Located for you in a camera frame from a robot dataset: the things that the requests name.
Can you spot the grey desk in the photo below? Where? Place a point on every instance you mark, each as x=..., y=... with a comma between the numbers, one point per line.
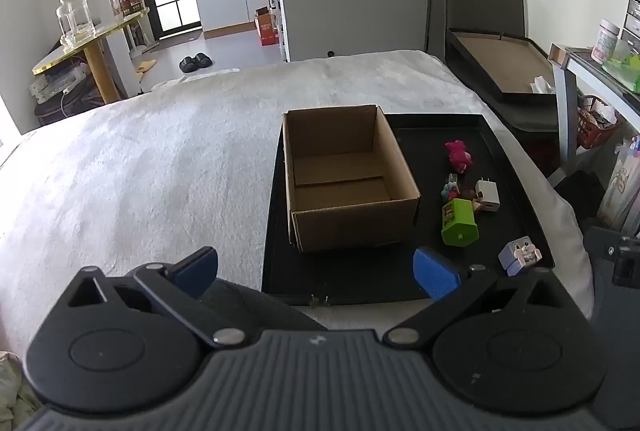
x=562, y=111

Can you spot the brown toy figure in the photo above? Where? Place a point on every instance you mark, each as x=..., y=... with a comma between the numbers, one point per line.
x=469, y=197

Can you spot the white tissue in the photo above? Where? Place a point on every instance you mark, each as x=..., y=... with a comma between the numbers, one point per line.
x=542, y=85

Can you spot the white power strip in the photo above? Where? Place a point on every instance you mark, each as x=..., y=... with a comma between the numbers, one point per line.
x=70, y=78

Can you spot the red basket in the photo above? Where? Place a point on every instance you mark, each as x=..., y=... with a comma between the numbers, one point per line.
x=597, y=126

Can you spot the green bag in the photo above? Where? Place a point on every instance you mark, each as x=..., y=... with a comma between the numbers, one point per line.
x=631, y=71

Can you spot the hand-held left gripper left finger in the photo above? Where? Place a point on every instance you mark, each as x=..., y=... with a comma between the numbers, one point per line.
x=197, y=268

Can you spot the beige cloth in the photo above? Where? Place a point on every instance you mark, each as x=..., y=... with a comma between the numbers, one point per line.
x=12, y=391

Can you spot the brown cardboard box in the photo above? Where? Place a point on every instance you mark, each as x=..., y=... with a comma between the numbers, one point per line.
x=350, y=221

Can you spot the pink toy figure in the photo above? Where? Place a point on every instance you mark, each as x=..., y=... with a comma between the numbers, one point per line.
x=457, y=156

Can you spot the black tray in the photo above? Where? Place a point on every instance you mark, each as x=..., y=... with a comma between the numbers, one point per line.
x=435, y=131

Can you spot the round gold table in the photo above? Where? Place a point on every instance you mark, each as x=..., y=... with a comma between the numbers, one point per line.
x=100, y=33

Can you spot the white charger plug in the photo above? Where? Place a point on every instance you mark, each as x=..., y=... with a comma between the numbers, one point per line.
x=487, y=197

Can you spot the orange cardboard box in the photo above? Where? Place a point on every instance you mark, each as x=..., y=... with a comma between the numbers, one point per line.
x=267, y=28

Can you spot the black picture frame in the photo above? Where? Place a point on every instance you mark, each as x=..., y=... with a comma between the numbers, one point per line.
x=500, y=61

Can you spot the white plastic jar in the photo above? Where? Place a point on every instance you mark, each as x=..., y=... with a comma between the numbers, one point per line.
x=605, y=41

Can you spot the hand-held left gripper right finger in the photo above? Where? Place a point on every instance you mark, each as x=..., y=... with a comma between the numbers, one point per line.
x=435, y=278

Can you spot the white paper bag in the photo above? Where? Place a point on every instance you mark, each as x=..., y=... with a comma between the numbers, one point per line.
x=620, y=191

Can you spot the red and blue toy figure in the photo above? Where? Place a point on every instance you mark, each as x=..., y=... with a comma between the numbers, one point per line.
x=451, y=188

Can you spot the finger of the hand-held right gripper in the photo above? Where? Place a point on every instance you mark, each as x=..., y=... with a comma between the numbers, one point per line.
x=600, y=241

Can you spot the clear glass jar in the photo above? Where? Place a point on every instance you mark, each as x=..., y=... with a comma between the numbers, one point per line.
x=75, y=18

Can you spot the yellow slipper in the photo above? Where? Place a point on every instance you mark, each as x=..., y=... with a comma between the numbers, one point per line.
x=145, y=65

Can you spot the grey mini drawer cabinet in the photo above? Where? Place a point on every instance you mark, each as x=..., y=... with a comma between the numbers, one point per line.
x=631, y=21

